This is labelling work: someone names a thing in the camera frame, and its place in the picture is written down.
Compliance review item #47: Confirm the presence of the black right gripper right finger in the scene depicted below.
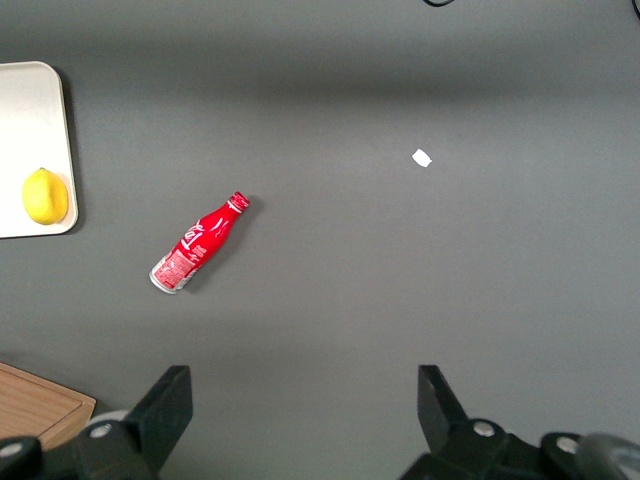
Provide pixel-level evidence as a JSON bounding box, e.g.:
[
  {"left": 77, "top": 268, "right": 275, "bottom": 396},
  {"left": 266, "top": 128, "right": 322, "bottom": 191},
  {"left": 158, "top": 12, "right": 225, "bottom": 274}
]
[{"left": 399, "top": 364, "right": 544, "bottom": 480}]

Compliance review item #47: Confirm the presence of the yellow lemon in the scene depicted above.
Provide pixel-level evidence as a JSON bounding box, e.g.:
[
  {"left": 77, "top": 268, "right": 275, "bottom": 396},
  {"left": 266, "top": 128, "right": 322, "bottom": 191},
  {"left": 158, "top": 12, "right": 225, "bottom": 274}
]
[{"left": 21, "top": 167, "right": 70, "bottom": 226}]

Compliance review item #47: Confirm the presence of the wooden drawer cabinet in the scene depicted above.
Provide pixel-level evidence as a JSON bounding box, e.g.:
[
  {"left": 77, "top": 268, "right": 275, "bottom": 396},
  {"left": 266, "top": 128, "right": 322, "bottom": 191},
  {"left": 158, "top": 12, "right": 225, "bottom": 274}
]
[{"left": 0, "top": 361, "right": 98, "bottom": 451}]

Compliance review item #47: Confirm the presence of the red cola bottle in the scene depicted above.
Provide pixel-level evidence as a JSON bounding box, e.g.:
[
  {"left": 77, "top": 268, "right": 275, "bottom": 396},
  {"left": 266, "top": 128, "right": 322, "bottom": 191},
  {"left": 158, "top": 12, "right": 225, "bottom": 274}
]
[{"left": 148, "top": 190, "right": 251, "bottom": 295}]

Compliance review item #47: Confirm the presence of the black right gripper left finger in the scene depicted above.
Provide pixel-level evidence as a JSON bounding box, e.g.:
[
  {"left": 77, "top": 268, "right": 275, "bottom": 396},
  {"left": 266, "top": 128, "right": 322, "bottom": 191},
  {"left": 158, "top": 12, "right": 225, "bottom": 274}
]
[{"left": 72, "top": 364, "right": 194, "bottom": 480}]

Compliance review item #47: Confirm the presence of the beige plastic tray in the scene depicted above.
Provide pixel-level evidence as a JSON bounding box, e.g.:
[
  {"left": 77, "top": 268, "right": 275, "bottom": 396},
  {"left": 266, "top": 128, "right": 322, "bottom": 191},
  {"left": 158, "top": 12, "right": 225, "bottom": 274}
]
[{"left": 0, "top": 60, "right": 80, "bottom": 240}]

